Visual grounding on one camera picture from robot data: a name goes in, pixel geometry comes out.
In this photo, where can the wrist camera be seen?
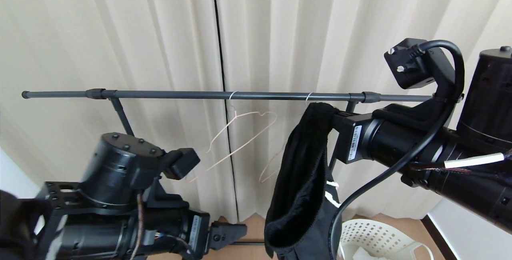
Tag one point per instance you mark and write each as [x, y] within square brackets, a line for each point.
[416, 66]
[182, 164]

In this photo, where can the white laundry basket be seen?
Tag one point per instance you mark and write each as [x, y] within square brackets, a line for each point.
[408, 248]

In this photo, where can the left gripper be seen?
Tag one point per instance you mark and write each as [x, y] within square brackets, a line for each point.
[176, 228]

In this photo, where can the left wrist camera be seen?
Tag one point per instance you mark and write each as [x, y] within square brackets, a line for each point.
[182, 164]

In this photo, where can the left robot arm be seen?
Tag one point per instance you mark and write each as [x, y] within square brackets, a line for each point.
[116, 164]

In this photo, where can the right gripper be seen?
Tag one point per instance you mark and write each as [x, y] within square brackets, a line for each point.
[396, 144]

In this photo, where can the black clothes rack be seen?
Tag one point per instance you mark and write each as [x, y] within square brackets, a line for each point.
[160, 94]

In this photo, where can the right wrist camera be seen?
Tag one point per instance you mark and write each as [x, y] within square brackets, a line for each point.
[416, 66]

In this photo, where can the black shorts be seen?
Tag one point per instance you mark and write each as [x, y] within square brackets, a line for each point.
[300, 180]

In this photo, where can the beige curtain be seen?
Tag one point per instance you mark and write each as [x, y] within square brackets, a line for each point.
[120, 32]

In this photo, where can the pink clothes hanger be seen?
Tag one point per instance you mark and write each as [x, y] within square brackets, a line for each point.
[272, 160]
[248, 114]

